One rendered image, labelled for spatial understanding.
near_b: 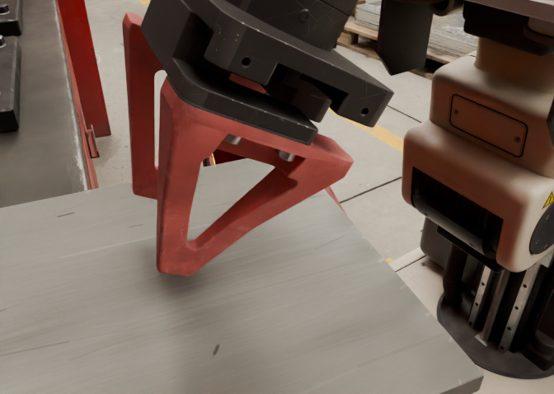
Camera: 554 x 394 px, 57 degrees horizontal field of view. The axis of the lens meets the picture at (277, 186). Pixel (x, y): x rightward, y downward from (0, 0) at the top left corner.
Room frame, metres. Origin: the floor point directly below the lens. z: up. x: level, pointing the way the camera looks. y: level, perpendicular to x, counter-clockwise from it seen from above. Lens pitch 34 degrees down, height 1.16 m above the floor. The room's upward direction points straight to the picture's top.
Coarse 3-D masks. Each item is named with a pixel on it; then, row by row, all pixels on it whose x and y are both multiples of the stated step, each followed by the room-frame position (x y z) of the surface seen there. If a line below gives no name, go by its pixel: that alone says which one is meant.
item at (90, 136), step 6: (84, 120) 1.13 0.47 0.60; (84, 126) 1.06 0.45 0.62; (90, 132) 1.16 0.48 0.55; (90, 138) 1.12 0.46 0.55; (90, 144) 1.09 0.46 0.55; (96, 144) 1.07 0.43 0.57; (90, 150) 1.03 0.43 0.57; (96, 150) 1.04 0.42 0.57; (90, 156) 1.03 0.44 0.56; (96, 156) 1.04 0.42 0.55
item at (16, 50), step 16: (16, 48) 0.77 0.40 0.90; (0, 64) 0.69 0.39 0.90; (16, 64) 0.71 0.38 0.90; (0, 80) 0.63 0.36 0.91; (16, 80) 0.66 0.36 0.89; (0, 96) 0.58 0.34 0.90; (16, 96) 0.61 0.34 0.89; (0, 112) 0.54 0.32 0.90; (16, 112) 0.57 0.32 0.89; (0, 128) 0.54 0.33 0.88; (16, 128) 0.55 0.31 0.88
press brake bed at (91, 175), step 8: (56, 0) 1.64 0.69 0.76; (64, 32) 1.96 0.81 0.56; (64, 40) 1.27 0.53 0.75; (64, 48) 1.11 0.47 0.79; (72, 64) 1.98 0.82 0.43; (72, 72) 1.30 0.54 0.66; (72, 80) 1.00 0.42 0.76; (72, 88) 0.89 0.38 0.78; (80, 104) 1.47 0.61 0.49; (80, 112) 1.10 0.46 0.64; (80, 120) 0.86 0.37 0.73; (80, 128) 0.77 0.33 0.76; (88, 152) 0.93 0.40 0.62; (88, 160) 0.78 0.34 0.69; (88, 168) 0.66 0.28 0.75; (88, 176) 0.62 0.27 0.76; (96, 184) 1.06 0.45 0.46
